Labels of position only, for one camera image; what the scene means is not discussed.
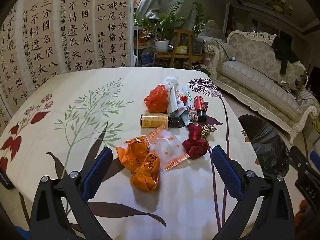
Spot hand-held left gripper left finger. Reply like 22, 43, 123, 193
29, 146, 113, 240

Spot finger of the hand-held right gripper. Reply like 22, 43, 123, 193
289, 146, 320, 178

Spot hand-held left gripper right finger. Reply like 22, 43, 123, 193
212, 145, 295, 240

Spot round bin with black liner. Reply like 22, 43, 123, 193
237, 114, 292, 180

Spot orange plastic bag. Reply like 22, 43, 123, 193
115, 135, 160, 193

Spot pink rope bundle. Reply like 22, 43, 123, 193
187, 106, 198, 125

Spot small red bottle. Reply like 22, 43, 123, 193
194, 96, 207, 122

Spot white tube with green print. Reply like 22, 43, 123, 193
181, 84, 194, 127

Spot orange-red plastic bag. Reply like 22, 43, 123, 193
144, 85, 169, 113

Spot white knotted plastic bag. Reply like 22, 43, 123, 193
163, 76, 181, 89

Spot person's right hand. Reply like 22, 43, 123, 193
294, 199, 312, 230

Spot dark red ribbon bundle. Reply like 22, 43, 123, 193
182, 124, 210, 160

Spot clear packet with orange print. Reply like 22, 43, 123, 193
146, 126, 190, 173

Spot yellow bottle with dark cap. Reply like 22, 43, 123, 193
140, 114, 180, 128

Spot brown cardboard pieces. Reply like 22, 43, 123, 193
274, 79, 303, 93

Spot floral tablecloth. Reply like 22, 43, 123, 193
0, 66, 265, 240

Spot cream ornate sofa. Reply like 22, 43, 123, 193
205, 30, 318, 144

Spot black jacket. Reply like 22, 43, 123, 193
271, 36, 299, 74

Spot white metal shelf rack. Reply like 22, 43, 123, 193
134, 27, 158, 67

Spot green plant in white pot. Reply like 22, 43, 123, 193
135, 2, 180, 53

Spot wooden plant stand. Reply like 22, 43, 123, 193
155, 29, 203, 68

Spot tall green potted plant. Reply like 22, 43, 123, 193
192, 2, 210, 55

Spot gold chandelier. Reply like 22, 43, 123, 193
262, 0, 293, 15

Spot grey hanging cloth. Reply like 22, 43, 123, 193
135, 0, 200, 28

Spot gold braided cord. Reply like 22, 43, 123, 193
201, 124, 217, 138

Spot calligraphy wall hanging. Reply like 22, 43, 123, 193
0, 0, 137, 130

